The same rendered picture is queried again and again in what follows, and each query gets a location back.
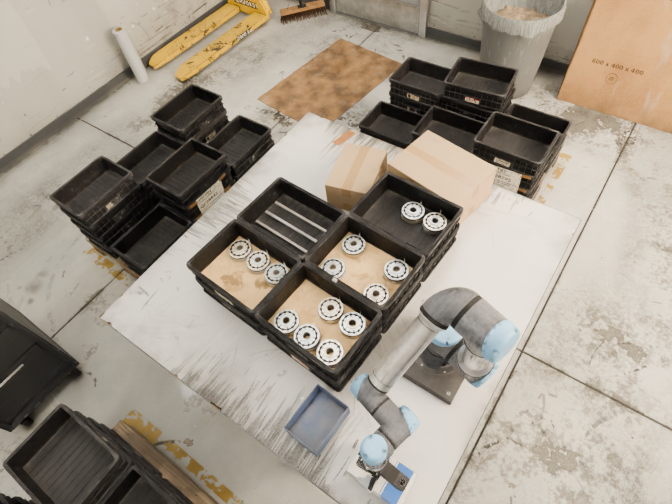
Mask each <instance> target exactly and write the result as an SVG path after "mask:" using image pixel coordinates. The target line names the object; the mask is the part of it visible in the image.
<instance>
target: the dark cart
mask: <svg viewBox="0 0 672 504"><path fill-rule="evenodd" d="M78 364H79V362H78V361H77V360H76V359H75V358H74V357H72V356H71V355H70V354H69V353H68V352H67V351H65V350H64V349H63V348H62V347H61V346H60V345H58V344H57V343H56V342H55V341H54V340H53V339H51V338H50V337H49V336H48V335H47V334H46V333H44V332H43V331H42V330H41V329H40V328H39V327H37V326H36V325H35V324H34V323H33V322H32V321H30V320H29V319H28V318H27V317H26V316H25V315H23V314H22V313H21V312H20V311H18V310H17V309H15V308H14V307H13V306H11V305H10V304H8V303H7V302H5V301H4V300H3V299H1V298H0V429H3V430H6V431H8V432H12V430H14V429H15V428H16V427H17V426H18V425H19V424H20V425H22V424H23V425H24V426H27V427H30V425H31V424H32V423H33V422H34V421H33V420H32V419H31V418H29V417H28V415H29V414H30V413H31V412H32V411H33V410H34V409H35V408H36V407H37V406H38V405H39V404H40V403H41V402H42V401H43V400H44V399H45V398H46V397H47V396H48V395H49V394H50V393H51V392H52V391H53V390H54V389H55V388H56V387H57V386H58V385H59V384H60V383H61V382H62V380H63V379H64V378H65V377H66V376H67V375H68V374H69V373H70V374H73V375H76V376H78V377H79V375H80V374H81V373H82V372H81V371H79V370H78V368H76V366H77V365H78Z"/></svg>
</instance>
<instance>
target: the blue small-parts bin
mask: <svg viewBox="0 0 672 504"><path fill-rule="evenodd" d="M349 414H350V409H349V406H347V405H346V404H345V403H343V402H342V401H341V400H339V399H338V398H337V397H335V396H334V395H333V394H331V393H330V392H329V391H327V390H326V389H325V388H323V387H322V386H321V385H319V384H317V385H316V386H315V387H314V389H313V390H312V391H311V393H310V394H309V395H308V396H307V398H306V399H305V400H304V401H303V403H302V404H301V405H300V407H299V408H298V409H297V410H296V412H295V413H294V414H293V416H292V417H291V418H290V419H289V421H288V422H287V423H286V424H285V426H284V429H285V430H286V432H287V433H288V434H290V435H291V436H292V437H293V438H294V439H296V440H297V441H298V442H299V443H300V444H302V445H303V446H304V447H305V448H306V449H308V450H309V451H310V452H311V453H312V454H314V455H315V456H316V457H318V456H319V455H320V454H321V452H322V451H323V449H324V448H325V447H326V445H327V444H328V443H329V441H330V440H331V438H332V437H333V436H334V434H335V433H336V432H337V430H338V429H339V427H340V426H341V425H342V423H343V422H344V420H345V419H346V418H347V416H348V415H349Z"/></svg>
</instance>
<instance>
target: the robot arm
mask: <svg viewBox="0 0 672 504"><path fill-rule="evenodd" d="M519 338H520V330H519V329H518V328H517V327H516V326H515V325H514V323H513V322H512V321H510V320H508V319H507V318H506V317H505V316H504V315H502V314H501V313H500V312H499V311H498V310H497V309H495V308H494V307H493V306H492V305H491V304H489V303H488V302H487V301H486V300H485V299H484V298H482V297H481V296H480V295H479V294H478V293H477V292H475V291H473V290H471V289H469V288H465V287H451V288H447V289H444V290H441V291H439V292H437V293H435V294H433V295H432V296H430V297H429V298H428V299H427V300H426V301H425V302H424V303H423V304H422V305H421V306H420V308H419V315H418V316H417V317H416V318H415V319H414V321H413V322H412V323H411V324H410V326H409V327H408V328H407V329H406V330H405V332H404V333H403V334H402V335H401V336H400V338H399V339H398V340H397V341H396V343H395V344H394V345H393V346H392V347H391V349H390V350H389V351H388V352H387V353H386V355H385V356H384V357H383V358H382V360H381V361H380V362H379V363H378V364H377V366H376V367H375V368H374V369H373V370H372V372H371V373H370V374H369V375H368V374H367V373H363V374H361V375H360V376H358V377H357V378H356V379H355V380H354V381H353V383H352V384H351V386H350V391H351V392H352V394H353V395H354V396H355V397H356V399H357V401H358V402H360V403H361V404H362V406H363V407H364V408H365V409H366V410H367V411H368V412H369V413H370V415H371V416H372V417H373V418H374V419H375V420H376V422H377V423H378V424H379V425H380V427H379V428H378V429H377V430H376V431H375V432H374V433H373V434H370V435H367V436H366V437H365V438H364V439H363V440H362V442H361V446H360V451H359V453H358V455H359V458H360V459H359V458H358V460H357V461H356V465H357V466H358V467H359V468H361V469H362V470H364V471H366V472H369V473H370V474H372V475H370V474H367V475H366V477H361V476H358V481H359V482H360V483H361V484H362V485H363V486H364V487H365V488H366V490H367V493H368V494H369V493H372V492H373V490H374V488H375V485H376V483H377V481H378V480H379V478H380V477H383V478H384V479H385V480H386V481H387V482H389V483H390V484H391V485H392V486H393V487H395V488H396V489H397V490H399V491H402V492H403V491H404V490H405V488H406V486H407V485H408V483H409V478H408V477H407V476H406V475H405V474H403V473H402V472H401V471H400V470H399V469H397V468H396V467H395V466H394V465H393V464H391V463H390V462H389V460H390V459H391V458H392V457H393V455H394V453H393V452H394V451H395V450H396V449H397V448H398V447H399V446H400V445H401V444H402V443H403V442H404V441H405V440H406V439H407V438H408V437H409V436H411V434H412V433H413V432H414V431H415V430H416V429H417V428H418V427H419V420H418V418H417V416H416V415H415V413H414V412H413V411H412V410H411V409H409V407H407V406H406V405H402V406H401V407H399V408H398V407H397V406H396V404H395V403H394V402H393V401H392V400H391V399H390V398H389V397H388V396H387V395H386V394H387V393H388V392H389V391H390V389H391V388H392V387H393V386H394V385H395V384H396V382H397V381H398V380H399V379H400V378H401V377H402V375H403V374H404V373H405V372H406V371H407V370H408V368H409V367H410V366H411V365H412V364H413V363H414V361H415V360H416V359H417V358H418V357H419V356H420V358H421V360H422V361H423V362H424V363H425V364H426V365H427V366H429V367H431V368H433V369H438V370H442V369H446V368H449V367H450V366H452V367H453V368H454V369H455V370H456V371H457V372H459V373H460V374H461V375H462V376H463V377H464V378H465V379H466V380H467V382H468V383H469V384H471V385H472V386H473V387H475V388H478V387H480V386H482V385H483V384H484V383H485V382H486V381H487V380H488V379H489V378H490V377H491V376H492V375H493V374H494V373H495V372H496V371H497V370H498V368H499V365H498V363H497V362H499V361H501V360H502V359H503V358H504V357H505V356H506V355H507V354H508V353H509V352H510V351H511V350H512V348H513V347H514V346H515V344H516V343H517V341H518V340H519ZM372 476H373V477H372Z"/></svg>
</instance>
